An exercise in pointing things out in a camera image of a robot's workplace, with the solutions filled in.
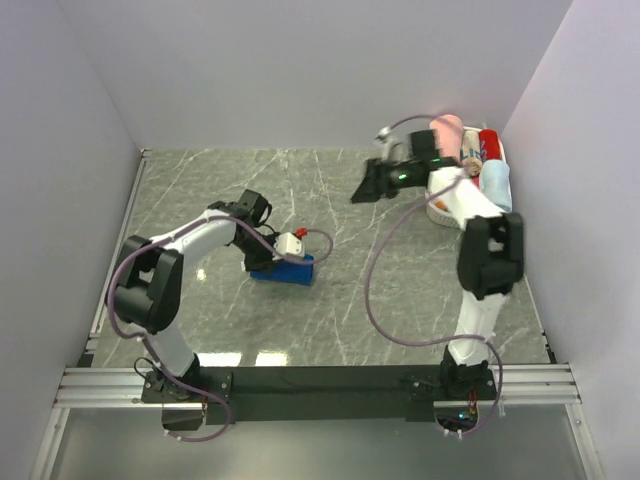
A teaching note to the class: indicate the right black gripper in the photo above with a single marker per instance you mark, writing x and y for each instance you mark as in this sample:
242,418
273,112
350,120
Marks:
375,183

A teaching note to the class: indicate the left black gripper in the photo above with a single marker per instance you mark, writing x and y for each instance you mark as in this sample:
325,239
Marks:
252,265

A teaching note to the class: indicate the dark blue towel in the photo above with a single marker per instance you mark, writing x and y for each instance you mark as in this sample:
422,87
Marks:
291,273

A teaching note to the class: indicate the light blue towel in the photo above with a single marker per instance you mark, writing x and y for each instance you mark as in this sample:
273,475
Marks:
494,181

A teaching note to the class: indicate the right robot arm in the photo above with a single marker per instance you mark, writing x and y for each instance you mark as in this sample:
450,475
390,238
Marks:
490,256

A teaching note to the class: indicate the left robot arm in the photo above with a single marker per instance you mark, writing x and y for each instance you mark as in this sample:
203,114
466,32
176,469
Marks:
144,293

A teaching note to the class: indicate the pink rolled towel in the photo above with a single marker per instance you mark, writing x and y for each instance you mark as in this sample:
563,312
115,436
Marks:
448,132

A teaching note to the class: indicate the beige rolled towel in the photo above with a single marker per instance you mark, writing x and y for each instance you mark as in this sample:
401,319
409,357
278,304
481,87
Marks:
470,153

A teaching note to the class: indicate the red rolled towel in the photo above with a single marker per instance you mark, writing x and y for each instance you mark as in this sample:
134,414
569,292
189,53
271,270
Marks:
490,145

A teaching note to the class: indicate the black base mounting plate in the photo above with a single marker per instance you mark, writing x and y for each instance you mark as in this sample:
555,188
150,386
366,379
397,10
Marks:
287,393

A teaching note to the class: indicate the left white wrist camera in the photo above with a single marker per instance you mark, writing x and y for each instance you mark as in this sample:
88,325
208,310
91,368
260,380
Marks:
288,245

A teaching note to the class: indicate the aluminium rail frame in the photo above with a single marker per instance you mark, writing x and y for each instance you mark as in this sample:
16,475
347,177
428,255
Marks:
111,388

